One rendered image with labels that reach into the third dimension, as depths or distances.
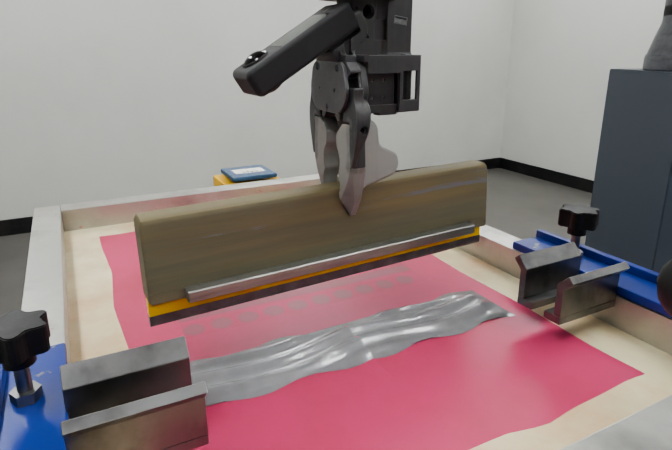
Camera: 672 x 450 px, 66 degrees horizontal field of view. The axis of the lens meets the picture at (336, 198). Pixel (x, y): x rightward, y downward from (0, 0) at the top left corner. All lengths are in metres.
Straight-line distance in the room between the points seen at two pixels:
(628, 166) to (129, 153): 3.54
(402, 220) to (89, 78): 3.57
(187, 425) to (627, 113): 0.85
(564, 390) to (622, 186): 0.57
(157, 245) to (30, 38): 3.59
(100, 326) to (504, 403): 0.41
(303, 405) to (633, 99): 0.75
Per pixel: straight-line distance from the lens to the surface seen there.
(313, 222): 0.50
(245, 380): 0.48
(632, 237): 1.01
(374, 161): 0.50
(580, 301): 0.58
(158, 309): 0.48
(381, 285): 0.65
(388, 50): 0.51
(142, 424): 0.38
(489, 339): 0.56
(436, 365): 0.51
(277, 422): 0.45
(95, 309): 0.65
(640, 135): 0.99
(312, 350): 0.52
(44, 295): 0.63
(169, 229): 0.45
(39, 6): 4.01
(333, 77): 0.49
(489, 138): 5.63
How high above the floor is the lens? 1.24
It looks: 16 degrees down
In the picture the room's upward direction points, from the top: straight up
